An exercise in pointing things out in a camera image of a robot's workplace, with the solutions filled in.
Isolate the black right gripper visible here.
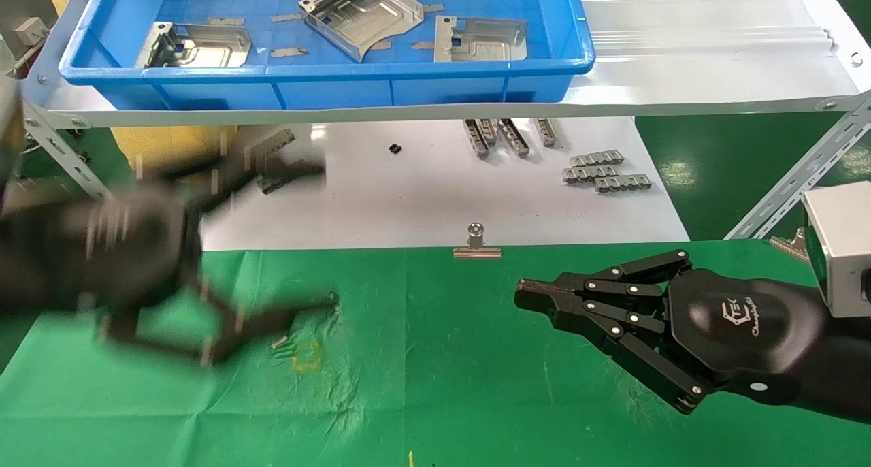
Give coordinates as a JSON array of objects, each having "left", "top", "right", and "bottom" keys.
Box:
[{"left": 515, "top": 249, "right": 871, "bottom": 425}]

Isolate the grey toothed metal strip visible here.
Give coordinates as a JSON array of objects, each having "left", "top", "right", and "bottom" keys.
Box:
[
  {"left": 561, "top": 165, "right": 619, "bottom": 182},
  {"left": 570, "top": 150, "right": 625, "bottom": 167},
  {"left": 594, "top": 174, "right": 652, "bottom": 193}
]

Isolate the grey junction box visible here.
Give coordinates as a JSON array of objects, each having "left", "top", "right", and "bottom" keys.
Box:
[{"left": 14, "top": 16, "right": 50, "bottom": 46}]

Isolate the yellow mesh bag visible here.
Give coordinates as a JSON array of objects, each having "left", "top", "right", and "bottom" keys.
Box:
[{"left": 109, "top": 125, "right": 239, "bottom": 183}]

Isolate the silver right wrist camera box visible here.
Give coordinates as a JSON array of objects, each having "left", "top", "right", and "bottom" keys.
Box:
[{"left": 802, "top": 181, "right": 871, "bottom": 318}]

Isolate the white metal shelf rack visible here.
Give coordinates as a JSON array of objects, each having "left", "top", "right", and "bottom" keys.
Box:
[{"left": 0, "top": 0, "right": 871, "bottom": 251}]

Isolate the green table cloth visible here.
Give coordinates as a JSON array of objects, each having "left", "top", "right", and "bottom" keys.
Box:
[{"left": 0, "top": 239, "right": 871, "bottom": 467}]

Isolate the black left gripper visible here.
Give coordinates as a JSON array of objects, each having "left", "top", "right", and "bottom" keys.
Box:
[{"left": 0, "top": 155, "right": 339, "bottom": 367}]

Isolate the large blue plastic bin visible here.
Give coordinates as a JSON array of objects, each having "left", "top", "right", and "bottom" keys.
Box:
[{"left": 58, "top": 0, "right": 596, "bottom": 110}]

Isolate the silver binder clip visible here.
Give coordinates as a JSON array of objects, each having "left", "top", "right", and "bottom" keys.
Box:
[
  {"left": 453, "top": 223, "right": 502, "bottom": 260},
  {"left": 769, "top": 227, "right": 808, "bottom": 260}
]

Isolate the sheet metal bracket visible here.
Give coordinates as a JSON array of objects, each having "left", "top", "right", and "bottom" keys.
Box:
[
  {"left": 433, "top": 16, "right": 529, "bottom": 63},
  {"left": 298, "top": 0, "right": 426, "bottom": 63},
  {"left": 134, "top": 22, "right": 252, "bottom": 68}
]

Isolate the grey slotted metal strip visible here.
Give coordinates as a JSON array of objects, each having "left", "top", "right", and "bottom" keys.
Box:
[
  {"left": 245, "top": 128, "right": 297, "bottom": 163},
  {"left": 257, "top": 162, "right": 326, "bottom": 195}
]

